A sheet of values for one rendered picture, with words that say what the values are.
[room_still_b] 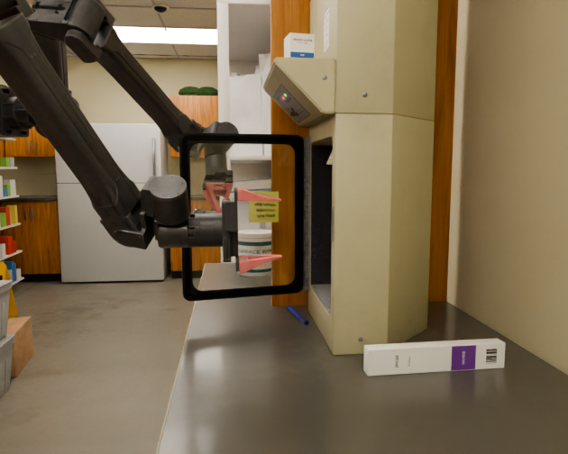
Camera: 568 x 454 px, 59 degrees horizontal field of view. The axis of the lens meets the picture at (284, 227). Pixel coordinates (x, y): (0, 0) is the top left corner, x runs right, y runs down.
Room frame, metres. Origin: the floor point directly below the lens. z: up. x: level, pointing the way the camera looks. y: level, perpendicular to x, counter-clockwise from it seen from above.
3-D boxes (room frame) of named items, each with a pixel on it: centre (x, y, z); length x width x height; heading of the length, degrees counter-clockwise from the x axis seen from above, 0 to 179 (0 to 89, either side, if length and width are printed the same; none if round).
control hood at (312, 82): (1.11, -0.02, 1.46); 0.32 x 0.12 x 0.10; 6
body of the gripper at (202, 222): (0.85, 0.12, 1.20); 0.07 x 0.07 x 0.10; 6
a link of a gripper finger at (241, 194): (0.85, 0.05, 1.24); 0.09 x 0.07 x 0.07; 96
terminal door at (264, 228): (1.22, 0.10, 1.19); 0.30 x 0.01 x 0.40; 107
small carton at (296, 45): (1.05, -0.03, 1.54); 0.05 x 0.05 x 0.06; 14
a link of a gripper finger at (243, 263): (0.85, 0.05, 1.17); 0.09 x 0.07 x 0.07; 96
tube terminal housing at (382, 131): (1.13, -0.20, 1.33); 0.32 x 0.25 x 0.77; 6
